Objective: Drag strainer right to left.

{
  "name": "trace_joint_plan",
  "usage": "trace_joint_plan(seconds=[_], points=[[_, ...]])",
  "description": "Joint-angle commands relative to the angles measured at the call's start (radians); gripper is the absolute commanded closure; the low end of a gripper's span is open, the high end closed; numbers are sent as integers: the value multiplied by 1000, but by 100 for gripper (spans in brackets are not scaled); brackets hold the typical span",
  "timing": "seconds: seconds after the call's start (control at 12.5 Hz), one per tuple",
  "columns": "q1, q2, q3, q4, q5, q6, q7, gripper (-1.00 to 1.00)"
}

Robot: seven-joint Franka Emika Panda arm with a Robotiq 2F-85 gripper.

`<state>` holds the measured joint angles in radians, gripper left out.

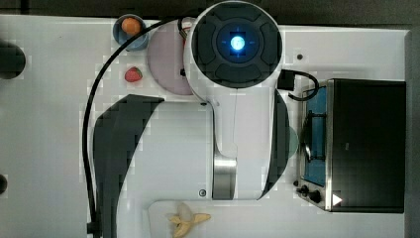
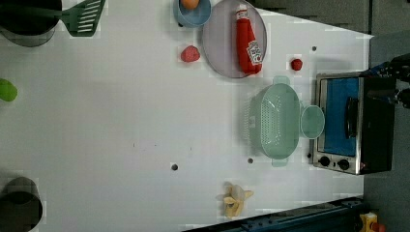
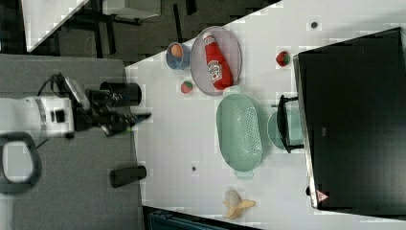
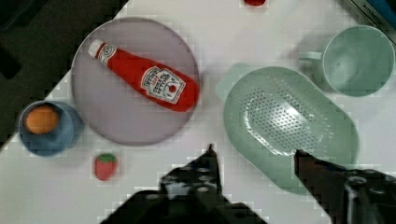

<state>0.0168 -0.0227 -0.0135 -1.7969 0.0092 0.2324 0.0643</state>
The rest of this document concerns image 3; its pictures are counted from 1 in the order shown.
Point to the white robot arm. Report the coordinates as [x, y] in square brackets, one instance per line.
[27, 123]

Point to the toy strawberry near plate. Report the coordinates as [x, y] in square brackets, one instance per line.
[186, 87]

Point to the toy strawberry near oven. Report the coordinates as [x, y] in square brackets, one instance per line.
[283, 59]

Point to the blue bowl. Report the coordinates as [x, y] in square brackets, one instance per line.
[178, 63]

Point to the black cylinder cup lower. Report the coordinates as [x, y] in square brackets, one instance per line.
[124, 176]

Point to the red ketchup bottle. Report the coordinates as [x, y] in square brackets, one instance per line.
[218, 66]

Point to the mint green strainer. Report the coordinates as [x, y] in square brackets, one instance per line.
[237, 123]

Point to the grey oval plate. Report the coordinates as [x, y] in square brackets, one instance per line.
[230, 50]

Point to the orange egg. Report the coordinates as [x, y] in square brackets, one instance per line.
[176, 51]

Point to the black cylinder cup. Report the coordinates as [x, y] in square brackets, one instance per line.
[123, 94]
[124, 176]

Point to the black cylinder cup upper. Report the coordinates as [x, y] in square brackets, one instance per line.
[123, 94]

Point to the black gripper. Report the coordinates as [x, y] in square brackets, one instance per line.
[95, 108]

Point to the peeled banana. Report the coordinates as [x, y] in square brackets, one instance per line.
[235, 205]

